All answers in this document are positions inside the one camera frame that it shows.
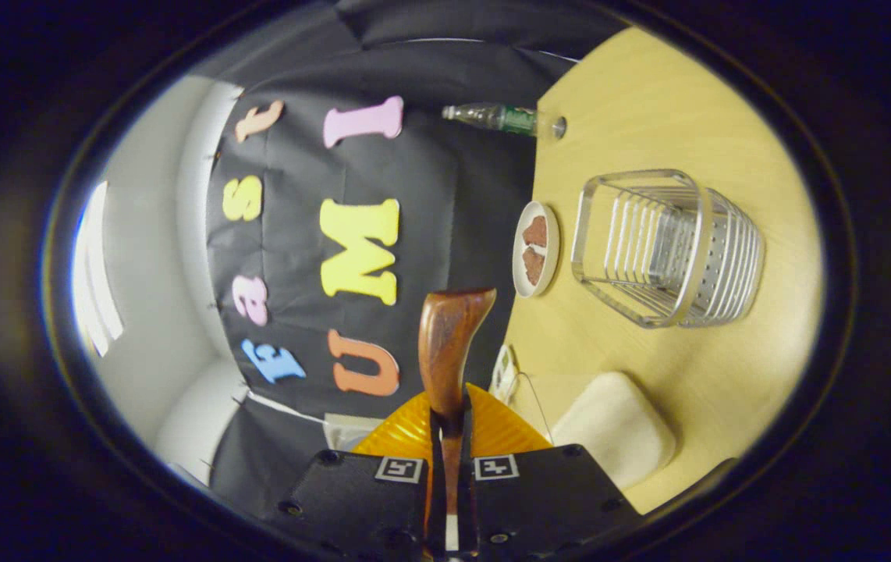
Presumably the brown wooden spoon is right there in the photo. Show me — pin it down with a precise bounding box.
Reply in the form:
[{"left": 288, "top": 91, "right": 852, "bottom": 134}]
[{"left": 418, "top": 287, "right": 498, "bottom": 516}]

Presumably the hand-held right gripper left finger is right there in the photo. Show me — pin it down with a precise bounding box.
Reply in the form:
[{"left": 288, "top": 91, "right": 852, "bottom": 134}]
[{"left": 262, "top": 386, "right": 446, "bottom": 562}]

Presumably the small white divided dish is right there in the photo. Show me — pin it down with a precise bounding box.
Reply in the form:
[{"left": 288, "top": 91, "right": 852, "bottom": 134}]
[{"left": 490, "top": 343, "right": 520, "bottom": 404}]

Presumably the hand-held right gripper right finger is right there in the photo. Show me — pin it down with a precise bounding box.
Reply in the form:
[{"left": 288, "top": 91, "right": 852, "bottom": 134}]
[{"left": 457, "top": 382, "right": 645, "bottom": 562}]

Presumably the metal wire chopstick holder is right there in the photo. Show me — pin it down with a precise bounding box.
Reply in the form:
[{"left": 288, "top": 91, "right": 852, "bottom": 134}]
[{"left": 570, "top": 169, "right": 766, "bottom": 329}]

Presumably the black backdrop cloth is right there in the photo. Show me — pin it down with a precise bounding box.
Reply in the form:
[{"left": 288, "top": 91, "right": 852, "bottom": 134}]
[{"left": 208, "top": 0, "right": 626, "bottom": 516}]

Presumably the white round plate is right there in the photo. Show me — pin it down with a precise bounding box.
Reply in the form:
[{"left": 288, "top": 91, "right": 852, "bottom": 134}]
[{"left": 512, "top": 201, "right": 561, "bottom": 298}]

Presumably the clear plastic water bottle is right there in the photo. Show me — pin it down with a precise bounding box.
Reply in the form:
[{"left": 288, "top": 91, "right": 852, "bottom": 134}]
[{"left": 442, "top": 103, "right": 567, "bottom": 140}]

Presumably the long ceiling light panel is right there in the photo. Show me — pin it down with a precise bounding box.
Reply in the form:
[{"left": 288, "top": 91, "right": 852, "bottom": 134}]
[{"left": 75, "top": 181, "right": 125, "bottom": 357}]

